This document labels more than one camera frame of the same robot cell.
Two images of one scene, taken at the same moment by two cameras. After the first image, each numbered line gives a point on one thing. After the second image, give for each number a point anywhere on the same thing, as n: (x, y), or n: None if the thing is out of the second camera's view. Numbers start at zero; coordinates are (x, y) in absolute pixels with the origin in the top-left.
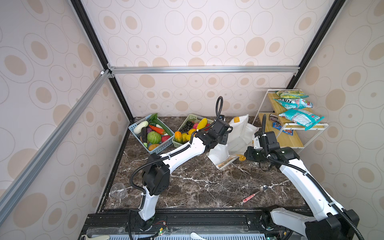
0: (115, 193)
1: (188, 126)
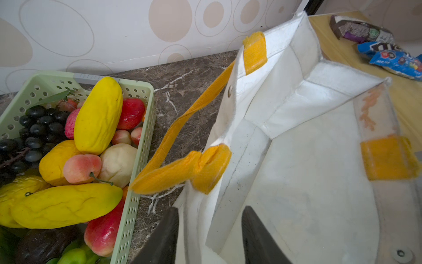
0: None
1: (40, 128)
